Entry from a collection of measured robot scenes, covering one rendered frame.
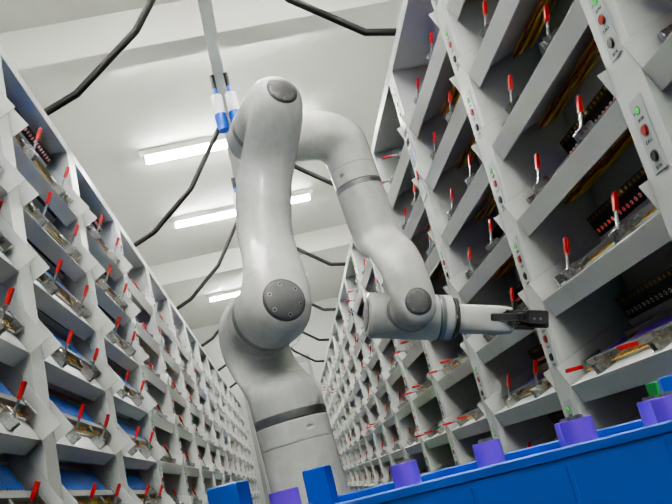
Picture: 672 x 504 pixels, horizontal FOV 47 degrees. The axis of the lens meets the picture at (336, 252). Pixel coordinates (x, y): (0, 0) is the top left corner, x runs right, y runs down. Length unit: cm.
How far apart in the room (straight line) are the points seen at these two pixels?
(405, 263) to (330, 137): 30
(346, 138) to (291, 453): 60
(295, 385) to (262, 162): 40
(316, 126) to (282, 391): 53
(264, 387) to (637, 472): 90
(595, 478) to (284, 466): 86
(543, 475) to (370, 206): 106
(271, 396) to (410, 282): 31
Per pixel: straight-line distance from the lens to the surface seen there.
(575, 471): 43
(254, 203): 136
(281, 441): 125
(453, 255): 257
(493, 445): 52
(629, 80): 132
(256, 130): 139
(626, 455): 43
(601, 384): 169
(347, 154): 148
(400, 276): 134
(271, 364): 134
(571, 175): 159
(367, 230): 144
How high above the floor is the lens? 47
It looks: 16 degrees up
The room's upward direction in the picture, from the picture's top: 14 degrees counter-clockwise
